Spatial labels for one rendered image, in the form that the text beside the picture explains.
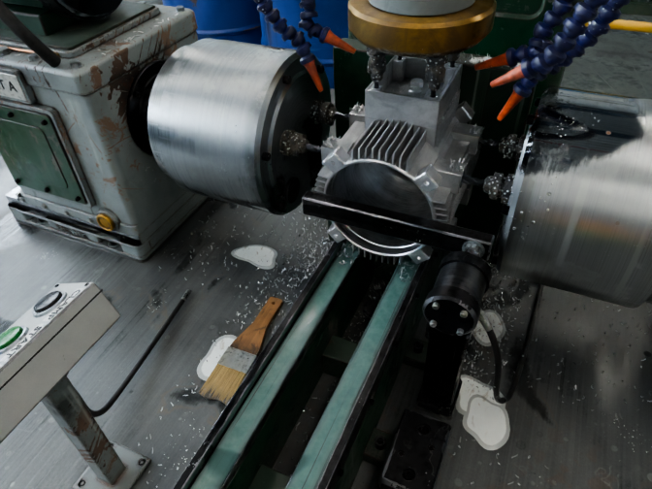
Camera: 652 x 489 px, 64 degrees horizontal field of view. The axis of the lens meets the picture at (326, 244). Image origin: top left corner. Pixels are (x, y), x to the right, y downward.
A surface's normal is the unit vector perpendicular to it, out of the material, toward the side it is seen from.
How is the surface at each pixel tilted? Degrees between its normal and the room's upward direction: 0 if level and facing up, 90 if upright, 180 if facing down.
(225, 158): 81
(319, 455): 0
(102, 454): 90
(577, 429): 0
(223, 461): 0
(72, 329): 67
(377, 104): 90
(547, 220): 73
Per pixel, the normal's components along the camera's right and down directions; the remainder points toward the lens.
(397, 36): -0.39, 0.63
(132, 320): -0.04, -0.74
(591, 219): -0.40, 0.26
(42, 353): 0.82, -0.07
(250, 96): -0.29, -0.18
